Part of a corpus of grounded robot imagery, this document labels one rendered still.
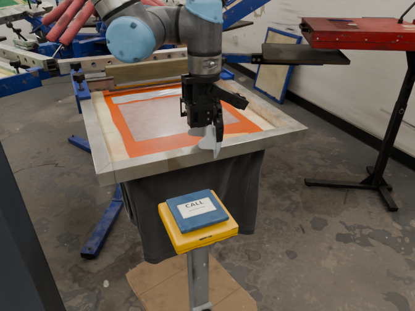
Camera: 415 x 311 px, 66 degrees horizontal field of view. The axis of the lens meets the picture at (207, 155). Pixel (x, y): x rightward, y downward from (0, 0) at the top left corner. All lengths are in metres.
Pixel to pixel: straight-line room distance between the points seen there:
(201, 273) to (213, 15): 0.55
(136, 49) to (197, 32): 0.16
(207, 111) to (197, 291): 0.42
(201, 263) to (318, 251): 1.30
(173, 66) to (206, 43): 0.66
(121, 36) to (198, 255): 0.46
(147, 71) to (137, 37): 0.75
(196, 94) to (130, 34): 0.23
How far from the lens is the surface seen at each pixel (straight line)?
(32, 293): 1.22
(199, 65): 0.70
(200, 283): 0.79
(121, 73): 1.29
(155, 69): 1.32
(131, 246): 1.94
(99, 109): 1.18
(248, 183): 1.07
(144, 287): 1.73
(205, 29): 0.68
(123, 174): 0.76
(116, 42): 0.58
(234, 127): 0.99
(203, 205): 0.65
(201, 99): 0.74
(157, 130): 0.98
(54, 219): 2.27
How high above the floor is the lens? 1.39
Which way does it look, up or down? 31 degrees down
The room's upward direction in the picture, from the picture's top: straight up
